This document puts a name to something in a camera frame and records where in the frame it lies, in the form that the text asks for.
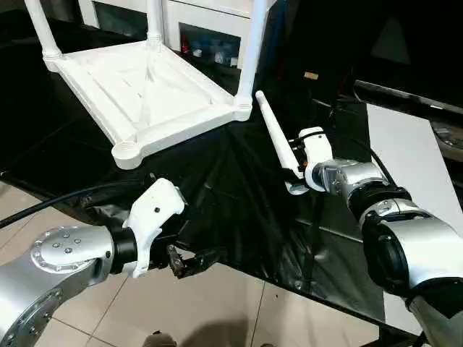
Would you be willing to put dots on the white plastic table top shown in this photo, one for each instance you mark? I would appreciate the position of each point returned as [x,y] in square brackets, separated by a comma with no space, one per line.
[166,101]

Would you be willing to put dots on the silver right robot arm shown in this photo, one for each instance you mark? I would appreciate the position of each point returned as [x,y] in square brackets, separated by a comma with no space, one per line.
[405,231]

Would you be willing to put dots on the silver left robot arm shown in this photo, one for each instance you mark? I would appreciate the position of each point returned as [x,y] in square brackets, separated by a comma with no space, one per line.
[51,282]

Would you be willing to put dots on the black mat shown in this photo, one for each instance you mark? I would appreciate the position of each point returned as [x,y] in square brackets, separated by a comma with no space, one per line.
[239,202]

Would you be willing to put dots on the small yellow label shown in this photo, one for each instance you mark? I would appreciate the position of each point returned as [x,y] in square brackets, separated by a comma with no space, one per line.
[312,75]

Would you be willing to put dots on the black cabinet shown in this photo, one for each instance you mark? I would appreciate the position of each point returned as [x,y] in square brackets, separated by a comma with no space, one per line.
[376,36]

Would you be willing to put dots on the white sideboard with glass doors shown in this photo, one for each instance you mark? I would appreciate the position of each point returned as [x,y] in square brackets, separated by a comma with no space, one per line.
[210,32]

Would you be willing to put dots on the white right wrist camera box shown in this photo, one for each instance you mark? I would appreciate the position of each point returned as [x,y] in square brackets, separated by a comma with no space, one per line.
[317,148]

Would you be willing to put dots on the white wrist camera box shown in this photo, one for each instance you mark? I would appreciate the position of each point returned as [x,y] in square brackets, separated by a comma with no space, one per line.
[317,148]
[155,210]

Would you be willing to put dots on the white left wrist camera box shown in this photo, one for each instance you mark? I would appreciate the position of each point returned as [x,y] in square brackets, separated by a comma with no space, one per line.
[155,210]

